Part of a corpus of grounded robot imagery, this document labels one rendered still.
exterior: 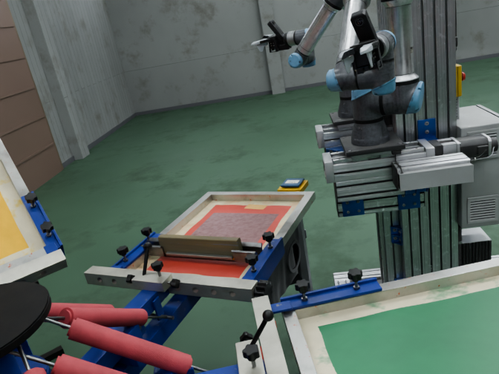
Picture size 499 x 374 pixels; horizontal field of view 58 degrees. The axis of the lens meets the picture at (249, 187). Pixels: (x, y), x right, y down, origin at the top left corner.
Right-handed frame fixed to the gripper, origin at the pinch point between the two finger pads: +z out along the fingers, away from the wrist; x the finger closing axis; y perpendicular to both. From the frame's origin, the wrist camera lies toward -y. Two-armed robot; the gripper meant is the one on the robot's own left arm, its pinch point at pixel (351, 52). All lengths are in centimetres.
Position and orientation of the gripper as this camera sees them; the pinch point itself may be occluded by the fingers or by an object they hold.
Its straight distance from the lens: 125.3
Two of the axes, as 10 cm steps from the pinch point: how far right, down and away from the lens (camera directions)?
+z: -4.7, 4.0, -7.9
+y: 2.9, 9.1, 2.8
